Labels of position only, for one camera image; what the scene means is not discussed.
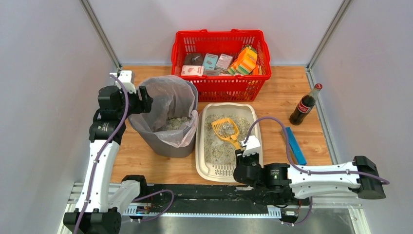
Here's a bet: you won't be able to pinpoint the translucent plastic bin liner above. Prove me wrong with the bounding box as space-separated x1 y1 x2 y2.
128 75 199 149

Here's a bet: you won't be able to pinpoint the beige litter box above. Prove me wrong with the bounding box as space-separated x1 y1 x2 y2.
195 102 258 183

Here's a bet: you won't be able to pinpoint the grey mesh trash bin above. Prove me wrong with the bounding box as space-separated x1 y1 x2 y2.
128 75 199 158

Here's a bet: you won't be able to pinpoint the yellow litter scoop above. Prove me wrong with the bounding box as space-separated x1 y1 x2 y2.
211 118 241 150

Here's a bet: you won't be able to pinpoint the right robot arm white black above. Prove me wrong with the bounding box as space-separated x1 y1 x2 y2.
233 150 386 200

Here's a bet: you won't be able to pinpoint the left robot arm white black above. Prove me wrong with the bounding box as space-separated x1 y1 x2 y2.
63 85 153 234

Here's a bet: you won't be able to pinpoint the litter clumps in bin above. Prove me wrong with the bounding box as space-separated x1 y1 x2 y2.
165 117 191 131

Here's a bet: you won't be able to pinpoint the cat litter granules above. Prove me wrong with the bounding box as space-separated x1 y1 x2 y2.
204 115 251 165

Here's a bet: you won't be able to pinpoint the litter clump on scoop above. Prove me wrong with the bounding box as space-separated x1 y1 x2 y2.
218 122 235 137

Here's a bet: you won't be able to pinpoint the blue and tan box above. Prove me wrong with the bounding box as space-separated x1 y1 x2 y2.
285 127 307 166

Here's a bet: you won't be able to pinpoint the white pink sponge box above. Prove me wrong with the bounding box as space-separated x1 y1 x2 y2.
180 65 204 76

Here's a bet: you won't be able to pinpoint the grey sponge label box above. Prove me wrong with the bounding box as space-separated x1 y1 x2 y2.
204 69 221 76

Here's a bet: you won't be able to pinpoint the teal small box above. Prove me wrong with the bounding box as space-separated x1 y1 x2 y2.
203 53 219 70

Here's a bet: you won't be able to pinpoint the grey small box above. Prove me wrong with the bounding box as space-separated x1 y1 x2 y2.
215 54 233 71

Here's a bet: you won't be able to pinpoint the brown round item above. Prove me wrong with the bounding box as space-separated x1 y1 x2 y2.
183 53 204 66

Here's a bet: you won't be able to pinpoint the red shopping basket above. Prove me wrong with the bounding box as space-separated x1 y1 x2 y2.
171 29 271 102

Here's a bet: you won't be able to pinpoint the cola glass bottle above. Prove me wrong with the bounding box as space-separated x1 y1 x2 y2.
289 83 323 125

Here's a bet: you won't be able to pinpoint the orange green sponge pack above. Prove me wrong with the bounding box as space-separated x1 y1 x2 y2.
227 44 258 75

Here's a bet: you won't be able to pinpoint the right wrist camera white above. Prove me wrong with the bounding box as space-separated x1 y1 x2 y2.
239 136 262 157

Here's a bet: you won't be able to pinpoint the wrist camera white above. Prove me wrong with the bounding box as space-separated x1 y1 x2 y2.
109 70 136 94
239 136 262 157

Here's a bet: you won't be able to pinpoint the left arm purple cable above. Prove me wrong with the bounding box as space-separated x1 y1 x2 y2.
72 74 175 234

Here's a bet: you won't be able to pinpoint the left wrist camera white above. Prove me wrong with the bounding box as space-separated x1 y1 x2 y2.
109 70 136 94

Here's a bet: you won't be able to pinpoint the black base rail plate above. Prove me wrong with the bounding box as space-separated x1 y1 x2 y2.
140 184 310 215

